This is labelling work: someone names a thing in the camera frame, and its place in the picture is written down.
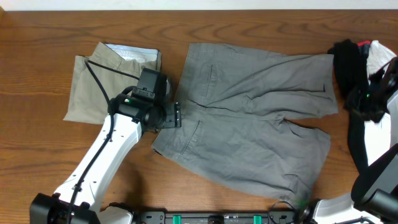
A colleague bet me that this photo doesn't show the khaki shorts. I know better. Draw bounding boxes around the khaki shorts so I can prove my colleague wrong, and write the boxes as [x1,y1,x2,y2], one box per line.
[64,42,162,124]

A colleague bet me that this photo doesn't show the grey shorts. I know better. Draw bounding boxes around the grey shorts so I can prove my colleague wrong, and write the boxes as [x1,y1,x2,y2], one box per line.
[152,43,338,204]

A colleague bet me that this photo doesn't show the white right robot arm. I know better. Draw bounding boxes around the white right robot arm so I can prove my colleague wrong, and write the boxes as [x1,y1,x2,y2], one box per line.
[297,91,397,224]

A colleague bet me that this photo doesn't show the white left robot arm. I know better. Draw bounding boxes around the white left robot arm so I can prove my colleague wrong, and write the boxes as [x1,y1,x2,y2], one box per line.
[29,99,182,223]

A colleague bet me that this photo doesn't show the white garment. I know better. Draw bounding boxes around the white garment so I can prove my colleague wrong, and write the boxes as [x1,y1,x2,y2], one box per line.
[364,40,397,166]

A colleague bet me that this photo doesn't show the red black garment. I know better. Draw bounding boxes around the red black garment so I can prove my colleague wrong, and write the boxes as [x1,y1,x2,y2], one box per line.
[357,40,371,58]

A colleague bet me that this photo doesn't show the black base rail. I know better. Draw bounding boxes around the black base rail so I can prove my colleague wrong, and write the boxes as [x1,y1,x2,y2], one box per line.
[133,211,296,224]

